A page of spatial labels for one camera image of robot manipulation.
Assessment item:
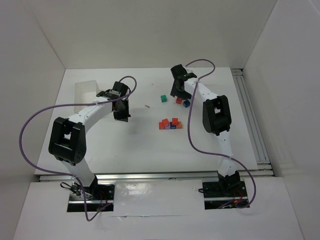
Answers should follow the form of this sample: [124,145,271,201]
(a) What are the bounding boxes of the orange wood block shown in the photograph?
[171,117,179,126]
[176,121,183,129]

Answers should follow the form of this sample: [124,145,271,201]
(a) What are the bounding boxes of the white plastic bin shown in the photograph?
[74,80,99,104]

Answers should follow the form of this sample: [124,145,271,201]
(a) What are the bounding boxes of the dark blue wood block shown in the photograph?
[170,122,177,129]

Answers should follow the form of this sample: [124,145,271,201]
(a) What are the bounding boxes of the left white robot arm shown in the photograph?
[48,81,131,198]

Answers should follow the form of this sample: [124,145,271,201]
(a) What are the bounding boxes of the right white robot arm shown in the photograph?
[170,64,241,197]

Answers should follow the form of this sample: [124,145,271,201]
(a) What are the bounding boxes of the teal wood block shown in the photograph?
[160,95,168,103]

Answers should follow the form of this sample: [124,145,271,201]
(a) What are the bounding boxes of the aluminium rail front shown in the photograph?
[39,168,275,182]

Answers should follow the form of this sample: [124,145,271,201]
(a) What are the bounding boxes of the aluminium rail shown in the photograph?
[230,68,274,176]
[39,168,275,182]

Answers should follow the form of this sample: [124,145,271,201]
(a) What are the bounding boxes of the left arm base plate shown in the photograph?
[60,182,115,213]

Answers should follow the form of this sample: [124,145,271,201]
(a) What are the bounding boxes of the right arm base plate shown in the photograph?
[198,181,249,210]

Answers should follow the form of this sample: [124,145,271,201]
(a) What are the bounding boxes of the aluminium rail right side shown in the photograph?
[230,68,274,176]

